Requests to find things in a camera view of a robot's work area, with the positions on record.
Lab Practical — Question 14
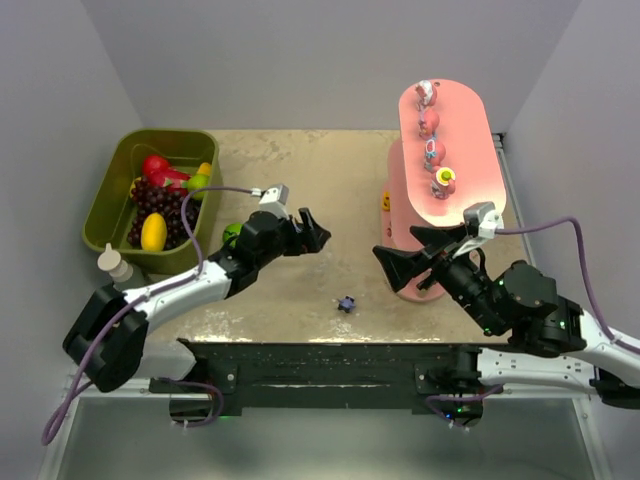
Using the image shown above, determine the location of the pink figurine with yellow hat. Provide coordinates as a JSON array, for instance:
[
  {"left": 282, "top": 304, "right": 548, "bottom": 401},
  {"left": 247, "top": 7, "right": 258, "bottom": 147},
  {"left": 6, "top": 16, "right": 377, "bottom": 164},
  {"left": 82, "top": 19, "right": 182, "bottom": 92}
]
[{"left": 431, "top": 167, "right": 456, "bottom": 200}]

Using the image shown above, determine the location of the yellow duck figurine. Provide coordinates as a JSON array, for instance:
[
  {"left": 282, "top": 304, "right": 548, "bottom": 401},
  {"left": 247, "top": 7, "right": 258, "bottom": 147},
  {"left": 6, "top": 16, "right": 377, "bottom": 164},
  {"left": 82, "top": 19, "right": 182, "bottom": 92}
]
[{"left": 382, "top": 191, "right": 391, "bottom": 211}]

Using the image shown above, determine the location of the purple star figurine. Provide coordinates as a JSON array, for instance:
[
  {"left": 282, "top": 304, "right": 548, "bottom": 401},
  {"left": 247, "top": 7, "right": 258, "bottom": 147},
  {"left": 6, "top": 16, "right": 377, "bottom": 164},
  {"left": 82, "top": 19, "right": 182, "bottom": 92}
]
[{"left": 337, "top": 296, "right": 356, "bottom": 313}]

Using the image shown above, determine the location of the pink figurine with blue glasses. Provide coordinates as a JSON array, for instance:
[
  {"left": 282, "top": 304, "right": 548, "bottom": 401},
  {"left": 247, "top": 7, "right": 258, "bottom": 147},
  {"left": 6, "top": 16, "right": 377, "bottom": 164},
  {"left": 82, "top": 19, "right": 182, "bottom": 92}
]
[{"left": 424, "top": 136, "right": 446, "bottom": 173}]

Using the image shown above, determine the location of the pink pig figurine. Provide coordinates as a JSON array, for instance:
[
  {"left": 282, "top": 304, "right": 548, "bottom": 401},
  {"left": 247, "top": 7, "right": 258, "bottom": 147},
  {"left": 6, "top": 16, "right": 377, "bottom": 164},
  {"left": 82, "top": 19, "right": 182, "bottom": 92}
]
[{"left": 418, "top": 108, "right": 440, "bottom": 140}]

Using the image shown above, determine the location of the red white figurine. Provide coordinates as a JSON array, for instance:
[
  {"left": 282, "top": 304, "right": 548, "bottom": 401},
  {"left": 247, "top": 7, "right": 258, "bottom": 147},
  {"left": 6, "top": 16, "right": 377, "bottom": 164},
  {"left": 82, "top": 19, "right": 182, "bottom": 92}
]
[{"left": 414, "top": 80, "right": 437, "bottom": 112}]

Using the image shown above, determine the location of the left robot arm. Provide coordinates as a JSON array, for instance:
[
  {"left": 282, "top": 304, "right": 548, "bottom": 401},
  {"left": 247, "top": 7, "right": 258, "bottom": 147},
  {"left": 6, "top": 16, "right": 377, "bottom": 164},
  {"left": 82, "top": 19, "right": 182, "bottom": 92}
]
[{"left": 63, "top": 208, "right": 331, "bottom": 393}]

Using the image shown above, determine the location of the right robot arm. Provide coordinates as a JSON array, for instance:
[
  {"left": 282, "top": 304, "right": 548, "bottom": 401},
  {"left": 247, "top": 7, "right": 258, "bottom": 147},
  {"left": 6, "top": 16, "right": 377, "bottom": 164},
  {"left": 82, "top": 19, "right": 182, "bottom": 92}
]
[{"left": 373, "top": 225, "right": 639, "bottom": 410}]

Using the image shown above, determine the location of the pink tiered shelf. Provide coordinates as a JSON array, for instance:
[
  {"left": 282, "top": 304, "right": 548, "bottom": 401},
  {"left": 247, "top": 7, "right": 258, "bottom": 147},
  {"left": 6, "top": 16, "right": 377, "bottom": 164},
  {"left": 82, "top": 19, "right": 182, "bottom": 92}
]
[{"left": 379, "top": 77, "right": 507, "bottom": 304}]

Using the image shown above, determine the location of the green watermelon ball toy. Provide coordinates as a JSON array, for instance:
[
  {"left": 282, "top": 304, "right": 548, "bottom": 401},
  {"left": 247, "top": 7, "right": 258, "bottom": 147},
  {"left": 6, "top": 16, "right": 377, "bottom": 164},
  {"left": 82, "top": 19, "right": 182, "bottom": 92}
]
[{"left": 222, "top": 223, "right": 243, "bottom": 248}]

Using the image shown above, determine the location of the green apple toy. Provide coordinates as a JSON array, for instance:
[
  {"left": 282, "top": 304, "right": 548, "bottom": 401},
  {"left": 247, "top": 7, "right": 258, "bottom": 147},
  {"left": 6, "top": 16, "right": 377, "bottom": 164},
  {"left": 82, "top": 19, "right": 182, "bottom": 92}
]
[{"left": 186, "top": 174, "right": 209, "bottom": 202}]

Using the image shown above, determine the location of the yellow pepper toy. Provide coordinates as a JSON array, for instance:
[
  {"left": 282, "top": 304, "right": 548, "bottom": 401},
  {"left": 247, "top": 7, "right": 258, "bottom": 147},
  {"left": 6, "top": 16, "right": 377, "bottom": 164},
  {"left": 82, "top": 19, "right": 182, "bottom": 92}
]
[{"left": 197, "top": 162, "right": 212, "bottom": 177}]

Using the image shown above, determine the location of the dark grape bunch toy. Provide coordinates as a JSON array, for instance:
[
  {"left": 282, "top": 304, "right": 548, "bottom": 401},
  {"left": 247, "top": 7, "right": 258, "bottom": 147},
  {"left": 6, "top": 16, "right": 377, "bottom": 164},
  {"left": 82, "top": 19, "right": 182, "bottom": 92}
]
[{"left": 126, "top": 177, "right": 188, "bottom": 251}]

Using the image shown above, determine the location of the red dragon fruit toy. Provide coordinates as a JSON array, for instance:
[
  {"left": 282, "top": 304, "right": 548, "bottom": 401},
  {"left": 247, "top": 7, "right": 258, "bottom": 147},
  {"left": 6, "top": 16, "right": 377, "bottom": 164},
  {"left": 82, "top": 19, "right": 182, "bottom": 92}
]
[{"left": 142, "top": 155, "right": 190, "bottom": 191}]

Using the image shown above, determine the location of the grey green bottle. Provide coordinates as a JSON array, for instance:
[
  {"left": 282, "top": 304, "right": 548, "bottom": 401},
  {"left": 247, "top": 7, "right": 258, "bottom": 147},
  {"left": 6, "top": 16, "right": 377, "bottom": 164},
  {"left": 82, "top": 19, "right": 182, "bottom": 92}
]
[{"left": 115, "top": 266, "right": 147, "bottom": 291}]

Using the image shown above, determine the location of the beige suction hook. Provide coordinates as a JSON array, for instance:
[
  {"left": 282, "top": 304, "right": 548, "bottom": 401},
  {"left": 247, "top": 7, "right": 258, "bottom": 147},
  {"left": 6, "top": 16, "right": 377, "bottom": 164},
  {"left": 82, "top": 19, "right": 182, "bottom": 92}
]
[{"left": 97, "top": 243, "right": 132, "bottom": 283}]

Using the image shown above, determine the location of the green plastic bin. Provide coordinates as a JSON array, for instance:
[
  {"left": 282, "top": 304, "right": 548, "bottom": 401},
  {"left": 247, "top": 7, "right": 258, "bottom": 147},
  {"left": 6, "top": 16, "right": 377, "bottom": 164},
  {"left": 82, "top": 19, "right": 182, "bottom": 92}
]
[{"left": 82, "top": 129, "right": 222, "bottom": 275}]

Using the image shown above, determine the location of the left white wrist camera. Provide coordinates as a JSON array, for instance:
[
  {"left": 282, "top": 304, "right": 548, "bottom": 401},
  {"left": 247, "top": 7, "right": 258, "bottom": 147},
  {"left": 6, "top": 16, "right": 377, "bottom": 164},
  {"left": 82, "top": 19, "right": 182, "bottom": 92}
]
[{"left": 258, "top": 184, "right": 289, "bottom": 219}]

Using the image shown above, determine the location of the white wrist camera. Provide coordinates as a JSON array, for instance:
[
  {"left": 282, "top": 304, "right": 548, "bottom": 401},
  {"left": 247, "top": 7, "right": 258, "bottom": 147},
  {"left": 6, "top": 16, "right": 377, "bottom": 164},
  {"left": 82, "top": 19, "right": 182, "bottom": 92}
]
[
  {"left": 258, "top": 184, "right": 289, "bottom": 219},
  {"left": 445, "top": 201, "right": 504, "bottom": 259}
]

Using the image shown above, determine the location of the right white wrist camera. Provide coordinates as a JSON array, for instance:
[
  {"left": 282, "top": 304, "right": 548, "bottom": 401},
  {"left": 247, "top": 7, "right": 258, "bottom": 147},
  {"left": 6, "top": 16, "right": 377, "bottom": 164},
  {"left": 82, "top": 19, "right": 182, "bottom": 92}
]
[{"left": 445, "top": 201, "right": 504, "bottom": 259}]

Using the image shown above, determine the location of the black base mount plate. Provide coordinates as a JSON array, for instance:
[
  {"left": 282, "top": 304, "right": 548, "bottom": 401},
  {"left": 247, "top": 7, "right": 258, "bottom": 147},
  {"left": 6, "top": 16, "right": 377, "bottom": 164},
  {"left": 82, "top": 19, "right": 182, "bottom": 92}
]
[{"left": 150, "top": 342, "right": 503, "bottom": 420}]

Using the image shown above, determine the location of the aluminium frame rail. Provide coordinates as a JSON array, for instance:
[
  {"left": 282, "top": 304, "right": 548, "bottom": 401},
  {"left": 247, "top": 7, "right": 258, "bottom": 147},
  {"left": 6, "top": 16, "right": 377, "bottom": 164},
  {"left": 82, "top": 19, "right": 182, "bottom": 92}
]
[{"left": 98, "top": 349, "right": 595, "bottom": 397}]

